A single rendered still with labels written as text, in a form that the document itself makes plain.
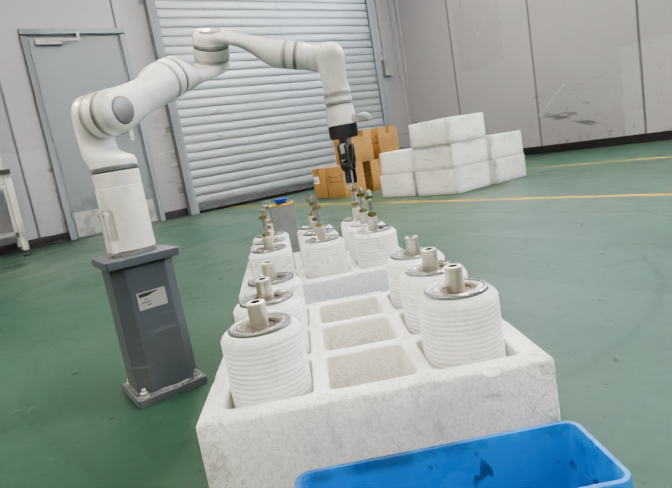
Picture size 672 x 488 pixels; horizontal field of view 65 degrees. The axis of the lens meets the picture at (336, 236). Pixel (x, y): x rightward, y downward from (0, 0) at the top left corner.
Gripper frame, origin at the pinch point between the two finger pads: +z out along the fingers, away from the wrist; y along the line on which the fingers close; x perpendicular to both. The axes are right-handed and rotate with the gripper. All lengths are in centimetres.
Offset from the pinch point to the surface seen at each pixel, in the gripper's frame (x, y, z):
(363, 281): 3.9, 31.5, 19.9
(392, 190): -13, -291, 30
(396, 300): 13, 56, 17
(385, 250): 9.0, 26.7, 14.9
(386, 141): -20, -393, -9
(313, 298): -6.6, 34.6, 21.4
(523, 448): 27, 86, 26
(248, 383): -2, 87, 16
